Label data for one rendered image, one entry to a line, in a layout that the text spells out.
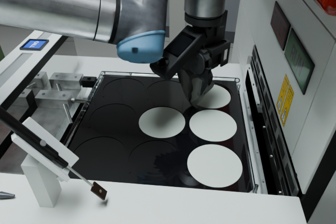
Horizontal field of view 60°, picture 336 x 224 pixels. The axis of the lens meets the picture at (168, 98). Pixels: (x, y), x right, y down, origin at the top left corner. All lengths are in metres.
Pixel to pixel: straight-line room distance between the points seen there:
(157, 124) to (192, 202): 0.24
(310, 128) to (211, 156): 0.21
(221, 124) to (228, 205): 0.24
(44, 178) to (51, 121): 0.32
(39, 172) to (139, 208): 0.14
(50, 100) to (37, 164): 0.36
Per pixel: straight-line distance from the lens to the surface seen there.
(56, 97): 0.73
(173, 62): 0.53
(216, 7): 0.53
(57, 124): 0.69
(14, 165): 0.64
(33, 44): 0.86
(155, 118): 0.63
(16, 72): 0.76
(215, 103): 0.68
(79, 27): 0.44
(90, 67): 1.00
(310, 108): 0.43
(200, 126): 0.62
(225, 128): 0.62
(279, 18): 0.59
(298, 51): 0.48
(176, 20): 2.69
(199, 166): 0.54
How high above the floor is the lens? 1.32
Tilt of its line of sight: 37 degrees down
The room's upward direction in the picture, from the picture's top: straight up
